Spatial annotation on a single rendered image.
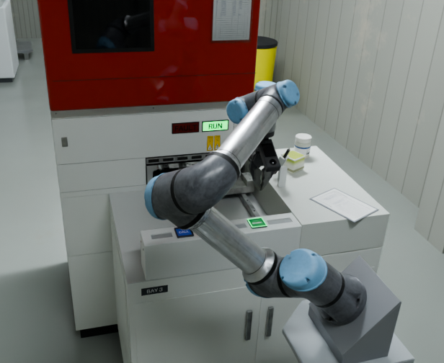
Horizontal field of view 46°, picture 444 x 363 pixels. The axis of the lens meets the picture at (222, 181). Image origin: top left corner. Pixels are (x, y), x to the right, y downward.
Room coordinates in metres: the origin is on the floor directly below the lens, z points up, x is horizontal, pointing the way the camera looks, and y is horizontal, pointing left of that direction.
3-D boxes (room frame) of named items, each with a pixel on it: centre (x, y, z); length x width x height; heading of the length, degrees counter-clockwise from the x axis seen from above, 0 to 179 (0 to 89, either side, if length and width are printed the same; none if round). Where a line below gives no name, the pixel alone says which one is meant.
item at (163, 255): (1.52, -0.01, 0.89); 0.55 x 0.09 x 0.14; 108
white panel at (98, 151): (2.04, 0.29, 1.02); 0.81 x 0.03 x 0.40; 108
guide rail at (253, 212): (1.87, -0.12, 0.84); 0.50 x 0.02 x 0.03; 18
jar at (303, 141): (2.14, -0.35, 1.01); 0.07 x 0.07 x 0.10
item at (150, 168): (2.08, 0.12, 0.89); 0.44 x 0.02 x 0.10; 108
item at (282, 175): (1.85, -0.23, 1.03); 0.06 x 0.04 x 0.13; 18
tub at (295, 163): (1.99, -0.29, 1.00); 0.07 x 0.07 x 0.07; 44
